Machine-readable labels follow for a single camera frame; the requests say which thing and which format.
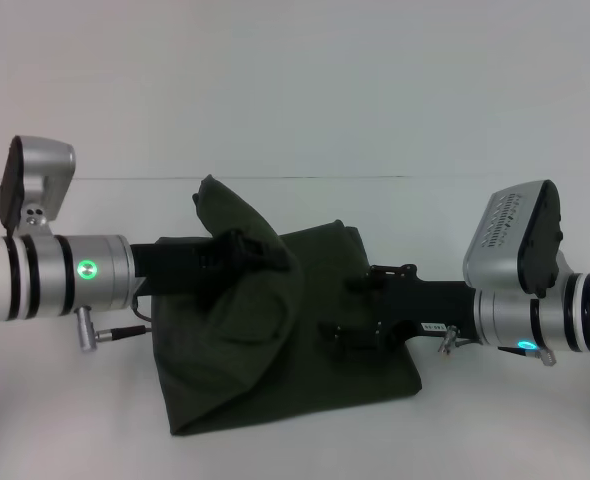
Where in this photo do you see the dark green t-shirt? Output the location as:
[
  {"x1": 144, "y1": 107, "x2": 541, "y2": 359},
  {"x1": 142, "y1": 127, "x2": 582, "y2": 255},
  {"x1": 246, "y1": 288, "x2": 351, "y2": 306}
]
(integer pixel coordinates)
[{"x1": 152, "y1": 173, "x2": 423, "y2": 439}]

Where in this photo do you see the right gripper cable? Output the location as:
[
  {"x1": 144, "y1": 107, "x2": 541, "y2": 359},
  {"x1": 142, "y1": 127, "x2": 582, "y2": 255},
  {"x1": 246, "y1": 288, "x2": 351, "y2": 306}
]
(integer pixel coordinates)
[{"x1": 455, "y1": 333, "x2": 557, "y2": 367}]

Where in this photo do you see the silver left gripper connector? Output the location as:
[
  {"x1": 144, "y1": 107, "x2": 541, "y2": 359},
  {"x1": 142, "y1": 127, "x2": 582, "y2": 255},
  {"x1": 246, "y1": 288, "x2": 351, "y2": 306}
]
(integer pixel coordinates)
[{"x1": 73, "y1": 306, "x2": 100, "y2": 355}]

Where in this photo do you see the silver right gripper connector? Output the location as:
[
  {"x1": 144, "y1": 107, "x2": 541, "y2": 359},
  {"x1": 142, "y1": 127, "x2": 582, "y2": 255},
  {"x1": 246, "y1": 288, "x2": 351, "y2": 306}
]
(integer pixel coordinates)
[{"x1": 436, "y1": 324, "x2": 462, "y2": 355}]

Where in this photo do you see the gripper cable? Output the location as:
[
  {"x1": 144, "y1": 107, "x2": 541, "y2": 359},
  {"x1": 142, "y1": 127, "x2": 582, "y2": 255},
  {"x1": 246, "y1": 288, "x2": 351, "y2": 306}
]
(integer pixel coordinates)
[
  {"x1": 96, "y1": 291, "x2": 155, "y2": 338},
  {"x1": 455, "y1": 333, "x2": 557, "y2": 367}
]

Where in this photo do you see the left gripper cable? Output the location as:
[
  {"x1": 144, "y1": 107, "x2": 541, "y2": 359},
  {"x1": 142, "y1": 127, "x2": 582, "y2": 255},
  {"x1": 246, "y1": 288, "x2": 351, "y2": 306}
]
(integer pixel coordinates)
[{"x1": 96, "y1": 291, "x2": 155, "y2": 338}]

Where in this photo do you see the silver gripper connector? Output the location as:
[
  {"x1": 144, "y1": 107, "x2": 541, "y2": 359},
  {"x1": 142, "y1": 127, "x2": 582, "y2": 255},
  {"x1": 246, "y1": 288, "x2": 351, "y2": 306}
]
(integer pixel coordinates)
[
  {"x1": 436, "y1": 324, "x2": 462, "y2": 355},
  {"x1": 73, "y1": 306, "x2": 100, "y2": 355}
]

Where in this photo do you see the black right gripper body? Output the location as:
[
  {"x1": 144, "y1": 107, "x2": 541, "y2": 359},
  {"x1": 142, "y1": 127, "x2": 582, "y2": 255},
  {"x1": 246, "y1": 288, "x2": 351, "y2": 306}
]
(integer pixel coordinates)
[{"x1": 368, "y1": 263, "x2": 482, "y2": 347}]

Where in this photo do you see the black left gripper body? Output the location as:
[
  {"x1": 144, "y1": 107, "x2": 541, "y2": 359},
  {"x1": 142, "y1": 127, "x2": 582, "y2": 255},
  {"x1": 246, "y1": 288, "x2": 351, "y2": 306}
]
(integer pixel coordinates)
[{"x1": 131, "y1": 237, "x2": 217, "y2": 298}]

